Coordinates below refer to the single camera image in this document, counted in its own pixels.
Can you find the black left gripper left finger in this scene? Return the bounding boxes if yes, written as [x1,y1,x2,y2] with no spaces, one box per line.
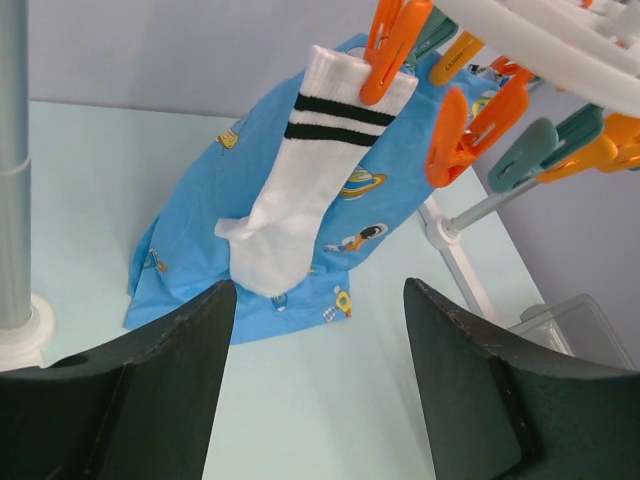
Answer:
[1,281,236,479]

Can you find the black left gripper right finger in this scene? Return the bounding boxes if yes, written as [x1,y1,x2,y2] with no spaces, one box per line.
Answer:
[403,278,639,479]

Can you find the white striped sock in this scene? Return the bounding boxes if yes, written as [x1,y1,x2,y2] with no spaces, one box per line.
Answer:
[215,46,417,297]

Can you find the white clip sock hanger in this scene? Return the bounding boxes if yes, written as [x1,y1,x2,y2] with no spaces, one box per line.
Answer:
[360,1,639,193]

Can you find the clear plastic bin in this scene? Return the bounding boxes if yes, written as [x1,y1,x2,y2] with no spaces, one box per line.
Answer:
[509,294,636,371]

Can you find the white drying rack stand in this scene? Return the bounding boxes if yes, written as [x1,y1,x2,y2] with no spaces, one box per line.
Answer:
[0,0,546,374]

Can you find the blue cartoon print sock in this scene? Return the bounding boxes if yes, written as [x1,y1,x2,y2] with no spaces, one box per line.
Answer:
[123,32,501,346]

